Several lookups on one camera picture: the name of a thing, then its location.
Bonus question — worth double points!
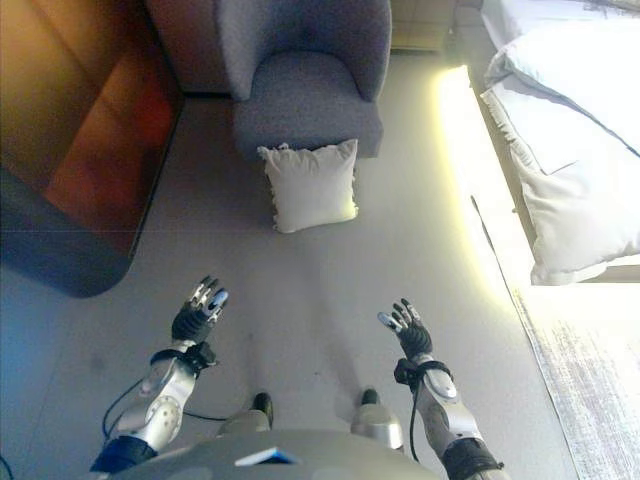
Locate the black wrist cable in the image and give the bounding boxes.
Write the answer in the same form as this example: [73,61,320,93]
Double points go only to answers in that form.
[407,387,422,462]
[101,375,236,437]

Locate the grey fabric armchair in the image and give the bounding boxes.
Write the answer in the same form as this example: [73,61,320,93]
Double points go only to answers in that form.
[149,0,394,162]

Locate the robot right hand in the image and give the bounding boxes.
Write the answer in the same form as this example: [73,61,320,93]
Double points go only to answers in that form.
[377,298,434,359]

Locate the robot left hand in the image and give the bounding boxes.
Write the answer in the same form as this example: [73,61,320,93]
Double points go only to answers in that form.
[172,275,231,346]

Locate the white fringed cushion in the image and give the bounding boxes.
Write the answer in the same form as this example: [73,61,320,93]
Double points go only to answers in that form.
[256,138,360,235]

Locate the glossy brown wooden cabinet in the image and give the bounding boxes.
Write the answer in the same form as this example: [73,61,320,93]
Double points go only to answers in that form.
[0,0,187,300]

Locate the silver robot left leg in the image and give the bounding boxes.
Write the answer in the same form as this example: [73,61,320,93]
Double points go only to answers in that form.
[217,392,275,440]

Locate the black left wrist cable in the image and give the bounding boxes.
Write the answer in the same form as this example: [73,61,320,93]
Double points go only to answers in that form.
[101,375,236,437]

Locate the pale striped floor rug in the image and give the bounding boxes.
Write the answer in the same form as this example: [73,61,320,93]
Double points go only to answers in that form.
[509,287,640,480]

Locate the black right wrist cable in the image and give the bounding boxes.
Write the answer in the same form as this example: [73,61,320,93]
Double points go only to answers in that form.
[407,387,422,462]

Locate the thin dark stick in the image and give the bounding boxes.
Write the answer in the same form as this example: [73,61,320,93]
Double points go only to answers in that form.
[469,194,507,302]

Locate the silver robot torso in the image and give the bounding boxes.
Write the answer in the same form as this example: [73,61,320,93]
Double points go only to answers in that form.
[113,429,512,480]

